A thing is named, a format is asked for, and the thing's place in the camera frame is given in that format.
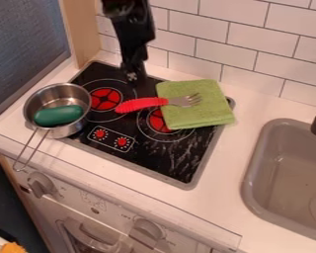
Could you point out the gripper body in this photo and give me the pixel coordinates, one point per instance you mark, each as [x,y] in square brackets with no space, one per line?
[133,64]

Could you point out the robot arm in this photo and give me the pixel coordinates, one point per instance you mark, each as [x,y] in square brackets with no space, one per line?
[129,19]

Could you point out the orange fork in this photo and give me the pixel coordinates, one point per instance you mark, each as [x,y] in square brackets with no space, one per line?
[143,104]

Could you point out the toy stove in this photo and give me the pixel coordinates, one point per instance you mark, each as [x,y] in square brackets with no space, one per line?
[138,131]

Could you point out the green cloth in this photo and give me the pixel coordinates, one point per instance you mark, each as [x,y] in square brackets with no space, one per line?
[195,105]

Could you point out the silver pot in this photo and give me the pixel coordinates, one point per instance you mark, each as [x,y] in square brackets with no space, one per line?
[55,99]

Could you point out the green toy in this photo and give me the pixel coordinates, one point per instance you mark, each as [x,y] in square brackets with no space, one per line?
[58,115]

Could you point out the toy sink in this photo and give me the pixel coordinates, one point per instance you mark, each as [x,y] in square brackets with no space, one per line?
[292,178]

